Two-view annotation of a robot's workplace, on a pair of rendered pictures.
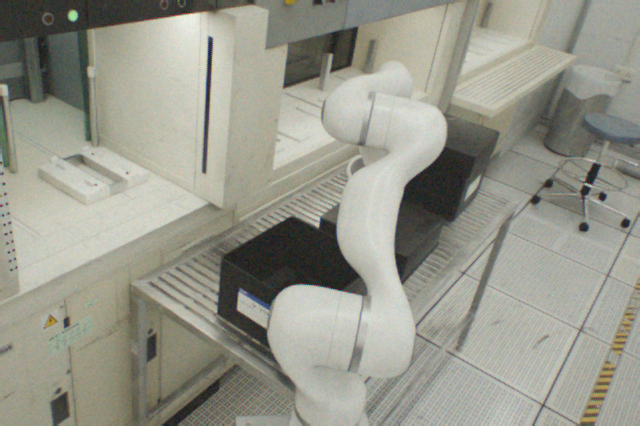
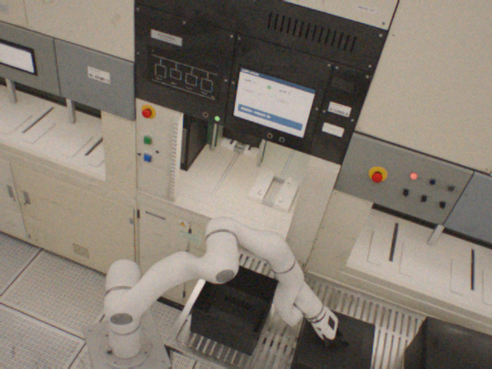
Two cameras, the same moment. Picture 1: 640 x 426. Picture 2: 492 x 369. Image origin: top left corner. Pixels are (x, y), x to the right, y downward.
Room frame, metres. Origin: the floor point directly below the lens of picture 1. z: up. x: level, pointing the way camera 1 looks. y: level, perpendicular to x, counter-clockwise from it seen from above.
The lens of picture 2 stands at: (0.75, -1.08, 2.58)
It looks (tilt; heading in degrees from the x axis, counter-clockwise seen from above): 43 degrees down; 72
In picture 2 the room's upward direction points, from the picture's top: 11 degrees clockwise
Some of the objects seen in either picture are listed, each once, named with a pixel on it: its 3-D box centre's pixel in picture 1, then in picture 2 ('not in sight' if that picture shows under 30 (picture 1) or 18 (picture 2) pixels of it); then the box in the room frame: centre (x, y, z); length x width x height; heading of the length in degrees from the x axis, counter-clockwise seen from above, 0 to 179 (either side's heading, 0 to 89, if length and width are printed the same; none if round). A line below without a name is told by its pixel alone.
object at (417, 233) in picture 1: (381, 227); (335, 347); (1.53, -0.20, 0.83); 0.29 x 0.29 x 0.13; 62
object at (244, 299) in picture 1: (297, 287); (234, 305); (1.15, 0.01, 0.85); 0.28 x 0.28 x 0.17; 59
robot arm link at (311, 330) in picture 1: (319, 353); (124, 294); (0.72, -0.05, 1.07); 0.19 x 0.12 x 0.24; 86
